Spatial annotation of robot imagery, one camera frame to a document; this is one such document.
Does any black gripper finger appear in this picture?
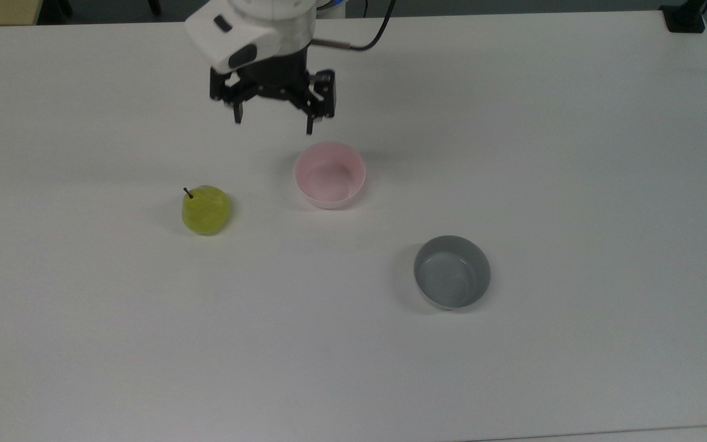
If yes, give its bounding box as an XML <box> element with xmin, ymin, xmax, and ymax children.
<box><xmin>295</xmin><ymin>68</ymin><xmax>336</xmax><ymax>136</ymax></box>
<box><xmin>209</xmin><ymin>66</ymin><xmax>245</xmax><ymax>125</ymax></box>

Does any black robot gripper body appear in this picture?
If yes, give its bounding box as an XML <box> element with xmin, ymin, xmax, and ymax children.
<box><xmin>230</xmin><ymin>50</ymin><xmax>312</xmax><ymax>103</ymax></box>

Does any green pear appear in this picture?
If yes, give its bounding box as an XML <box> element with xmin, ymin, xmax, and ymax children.
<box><xmin>181</xmin><ymin>185</ymin><xmax>232</xmax><ymax>236</ymax></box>

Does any pink bowl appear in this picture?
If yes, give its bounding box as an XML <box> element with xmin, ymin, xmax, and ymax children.
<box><xmin>293</xmin><ymin>141</ymin><xmax>366</xmax><ymax>210</ymax></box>

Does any grey bowl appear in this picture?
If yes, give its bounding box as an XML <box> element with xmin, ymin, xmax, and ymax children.
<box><xmin>413</xmin><ymin>235</ymin><xmax>492</xmax><ymax>310</ymax></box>

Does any black clamp stand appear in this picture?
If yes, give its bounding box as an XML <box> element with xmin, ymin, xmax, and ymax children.
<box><xmin>660</xmin><ymin>0</ymin><xmax>707</xmax><ymax>34</ymax></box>

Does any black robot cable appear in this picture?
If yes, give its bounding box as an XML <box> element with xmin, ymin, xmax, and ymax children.
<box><xmin>312</xmin><ymin>0</ymin><xmax>398</xmax><ymax>52</ymax></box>

